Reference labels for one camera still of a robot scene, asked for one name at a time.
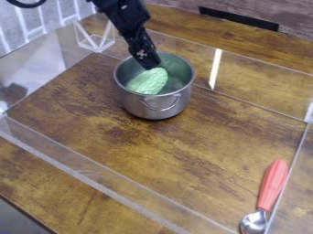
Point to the red handled metal spoon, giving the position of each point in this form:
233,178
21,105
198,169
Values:
255,222

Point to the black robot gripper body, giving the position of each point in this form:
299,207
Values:
129,15

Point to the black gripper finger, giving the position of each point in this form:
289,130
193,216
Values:
144,50

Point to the black wall slot strip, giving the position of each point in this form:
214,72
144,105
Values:
245,20

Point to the clear acrylic tray barrier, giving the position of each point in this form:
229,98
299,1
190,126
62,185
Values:
94,171

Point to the green bumpy gourd toy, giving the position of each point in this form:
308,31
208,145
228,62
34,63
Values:
149,82

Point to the silver metal pot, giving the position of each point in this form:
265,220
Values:
156,94

